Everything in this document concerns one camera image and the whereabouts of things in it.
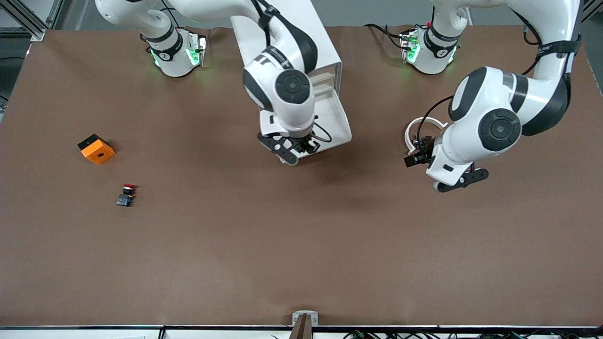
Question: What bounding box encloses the red push button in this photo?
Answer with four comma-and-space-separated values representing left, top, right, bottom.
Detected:
116, 184, 139, 208

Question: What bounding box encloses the white table frame rail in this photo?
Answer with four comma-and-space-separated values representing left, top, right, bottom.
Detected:
0, 325, 603, 339

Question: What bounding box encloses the black cable bundle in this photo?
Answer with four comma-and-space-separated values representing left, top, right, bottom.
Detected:
343, 330, 603, 339

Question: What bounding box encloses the grey metal table bracket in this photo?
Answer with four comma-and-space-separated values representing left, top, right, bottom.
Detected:
292, 311, 319, 328

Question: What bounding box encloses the orange and black button box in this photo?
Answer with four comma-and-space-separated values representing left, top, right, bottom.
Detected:
77, 134, 116, 165

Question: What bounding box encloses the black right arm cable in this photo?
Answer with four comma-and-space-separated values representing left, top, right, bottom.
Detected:
311, 121, 333, 143

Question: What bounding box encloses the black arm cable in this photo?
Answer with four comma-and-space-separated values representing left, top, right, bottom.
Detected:
416, 96, 456, 142
311, 121, 333, 143

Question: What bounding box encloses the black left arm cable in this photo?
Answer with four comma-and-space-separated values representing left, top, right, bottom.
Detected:
416, 96, 456, 142

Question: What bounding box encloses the white curved plastic ring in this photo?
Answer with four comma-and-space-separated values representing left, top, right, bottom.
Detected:
405, 116, 448, 156

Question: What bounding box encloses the aluminium frame profile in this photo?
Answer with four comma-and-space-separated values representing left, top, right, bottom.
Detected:
582, 0, 603, 22
0, 0, 49, 42

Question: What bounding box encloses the brown wedge camera post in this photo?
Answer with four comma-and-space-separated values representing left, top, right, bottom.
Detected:
288, 314, 314, 339

